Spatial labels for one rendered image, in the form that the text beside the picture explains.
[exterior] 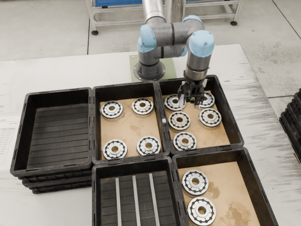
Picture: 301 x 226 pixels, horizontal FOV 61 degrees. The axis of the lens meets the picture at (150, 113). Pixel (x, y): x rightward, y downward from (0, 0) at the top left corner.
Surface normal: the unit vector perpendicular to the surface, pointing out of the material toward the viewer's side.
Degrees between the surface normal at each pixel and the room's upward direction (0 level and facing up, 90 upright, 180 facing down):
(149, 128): 0
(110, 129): 0
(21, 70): 0
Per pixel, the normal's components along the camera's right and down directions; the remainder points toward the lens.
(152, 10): -0.26, -0.39
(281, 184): 0.00, -0.60
